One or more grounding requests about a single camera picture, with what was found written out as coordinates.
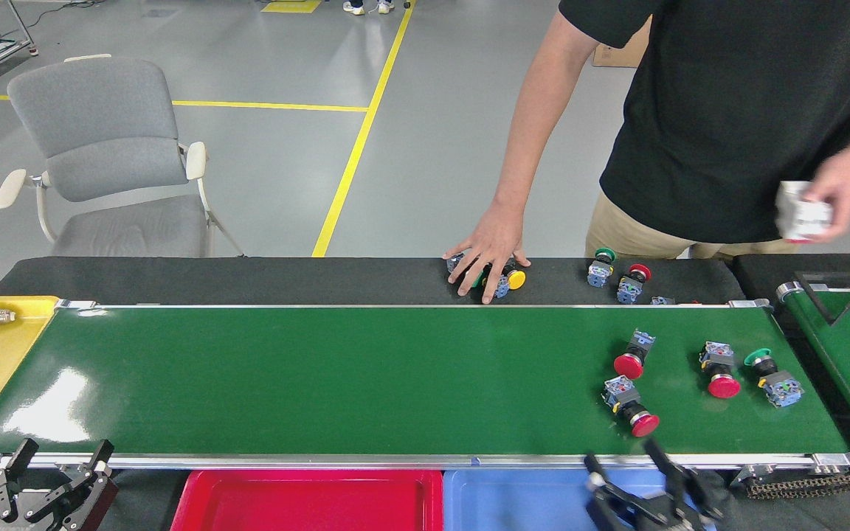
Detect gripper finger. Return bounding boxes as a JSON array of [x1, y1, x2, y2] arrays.
[[645, 440, 727, 531], [584, 454, 666, 531]]

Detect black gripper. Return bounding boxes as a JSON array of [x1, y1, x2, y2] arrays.
[[0, 439, 120, 531]]

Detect white circuit breaker red levers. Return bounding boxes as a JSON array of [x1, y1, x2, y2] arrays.
[[774, 181, 835, 244]]

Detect blue plastic tray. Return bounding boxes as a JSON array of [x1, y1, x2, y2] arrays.
[[442, 467, 717, 531]]

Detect red plastic tray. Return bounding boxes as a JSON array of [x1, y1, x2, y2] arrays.
[[170, 468, 444, 531]]

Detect long green conveyor belt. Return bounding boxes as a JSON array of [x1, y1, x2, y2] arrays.
[[0, 299, 850, 476]]

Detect person's right hand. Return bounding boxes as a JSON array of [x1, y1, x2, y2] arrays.
[[443, 203, 531, 305]]

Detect person's left hand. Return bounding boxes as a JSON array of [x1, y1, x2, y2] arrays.
[[801, 151, 850, 243]]

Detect long black foam pad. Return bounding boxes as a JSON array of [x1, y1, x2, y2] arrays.
[[0, 256, 747, 307]]

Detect grey office chair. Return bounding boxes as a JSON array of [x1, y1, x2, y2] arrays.
[[0, 53, 245, 259]]

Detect brown cardboard box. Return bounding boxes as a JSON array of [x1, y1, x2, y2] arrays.
[[592, 15, 653, 69]]

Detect black drive chain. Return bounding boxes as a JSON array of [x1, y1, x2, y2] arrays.
[[735, 465, 850, 500]]

